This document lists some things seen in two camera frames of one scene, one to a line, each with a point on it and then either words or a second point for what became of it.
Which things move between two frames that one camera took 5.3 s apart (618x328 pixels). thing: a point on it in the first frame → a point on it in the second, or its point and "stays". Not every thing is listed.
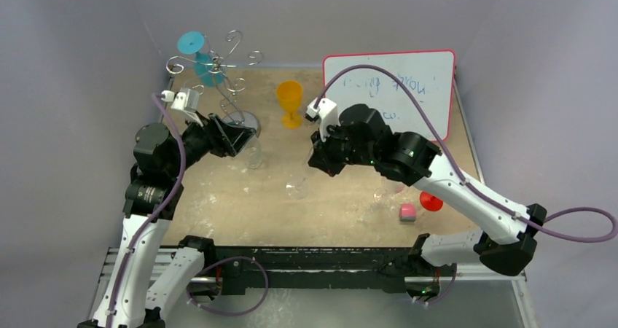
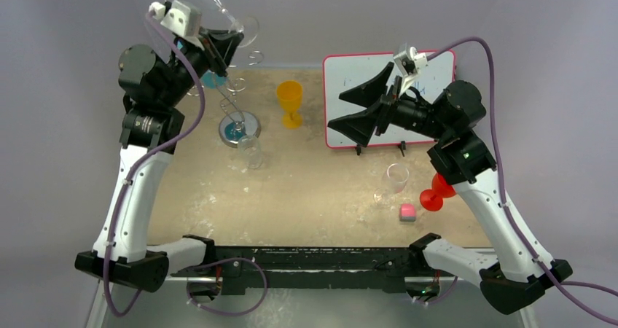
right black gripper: [326, 151] → [388, 108]
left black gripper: [224, 139] → [221, 44]
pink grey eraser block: [407, 212] stays
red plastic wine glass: [430, 202] stays
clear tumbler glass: [253, 157] stays
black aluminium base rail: [351, 270] stays
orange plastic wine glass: [290, 93] stays
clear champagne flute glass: [299, 184] → [248, 25]
